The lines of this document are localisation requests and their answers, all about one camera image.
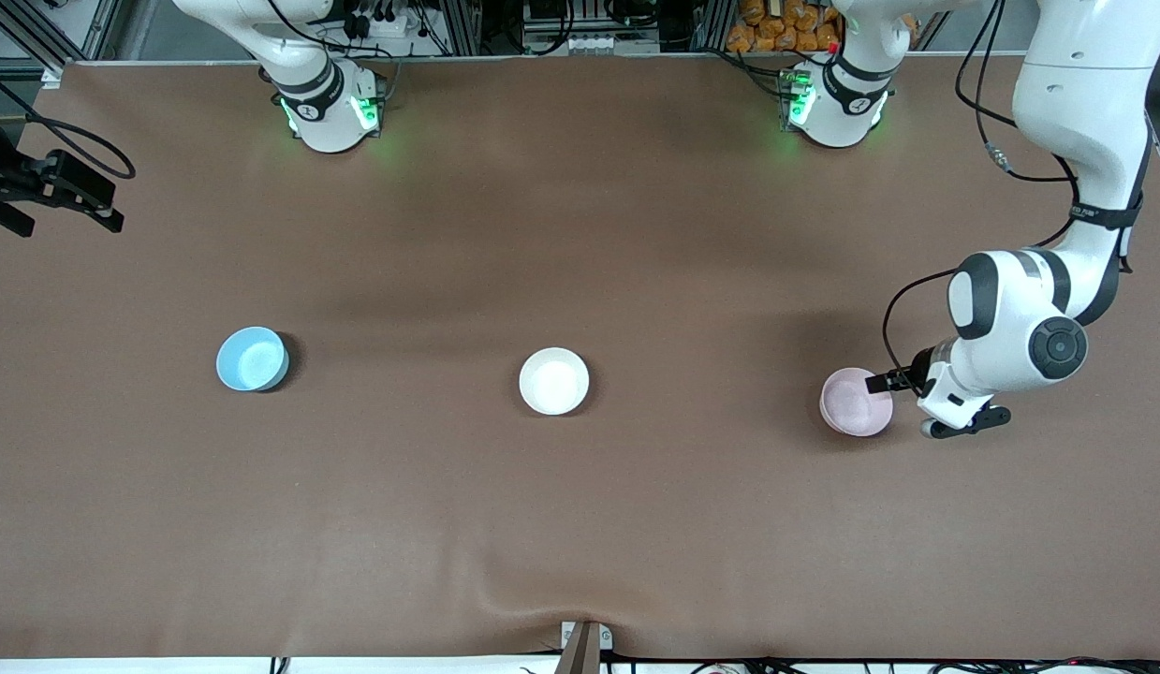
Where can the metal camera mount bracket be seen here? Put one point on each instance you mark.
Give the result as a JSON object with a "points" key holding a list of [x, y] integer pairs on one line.
{"points": [[584, 651]]}

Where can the white power strip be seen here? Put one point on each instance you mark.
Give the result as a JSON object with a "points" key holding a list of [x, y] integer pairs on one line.
{"points": [[383, 28]]}

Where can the pink bowl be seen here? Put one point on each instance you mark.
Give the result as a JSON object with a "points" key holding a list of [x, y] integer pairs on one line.
{"points": [[851, 407]]}

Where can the aluminium frame post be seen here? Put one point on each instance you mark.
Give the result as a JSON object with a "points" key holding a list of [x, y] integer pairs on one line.
{"points": [[462, 28]]}

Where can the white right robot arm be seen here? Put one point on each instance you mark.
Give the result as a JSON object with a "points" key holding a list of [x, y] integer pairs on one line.
{"points": [[322, 112]]}

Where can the bag of orange items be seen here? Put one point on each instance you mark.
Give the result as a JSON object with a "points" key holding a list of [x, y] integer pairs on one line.
{"points": [[767, 33]]}

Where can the brown table cover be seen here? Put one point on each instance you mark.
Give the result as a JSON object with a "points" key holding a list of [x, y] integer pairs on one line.
{"points": [[580, 515]]}

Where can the aluminium frame profile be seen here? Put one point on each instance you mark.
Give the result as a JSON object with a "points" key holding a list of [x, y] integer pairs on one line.
{"points": [[27, 42]]}

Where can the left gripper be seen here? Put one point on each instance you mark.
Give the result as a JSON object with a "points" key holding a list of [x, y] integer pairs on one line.
{"points": [[917, 369]]}

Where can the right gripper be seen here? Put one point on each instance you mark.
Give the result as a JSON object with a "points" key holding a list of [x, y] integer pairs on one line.
{"points": [[20, 181]]}

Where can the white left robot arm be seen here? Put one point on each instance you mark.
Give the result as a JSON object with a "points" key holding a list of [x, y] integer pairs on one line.
{"points": [[1076, 94]]}

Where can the white terminal block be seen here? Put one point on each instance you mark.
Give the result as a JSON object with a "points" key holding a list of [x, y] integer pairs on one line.
{"points": [[589, 42]]}

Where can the white bowl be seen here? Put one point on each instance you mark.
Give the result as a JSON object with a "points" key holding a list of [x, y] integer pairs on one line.
{"points": [[553, 381]]}

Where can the blue bowl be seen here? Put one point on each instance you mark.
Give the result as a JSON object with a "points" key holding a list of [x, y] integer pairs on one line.
{"points": [[252, 360]]}

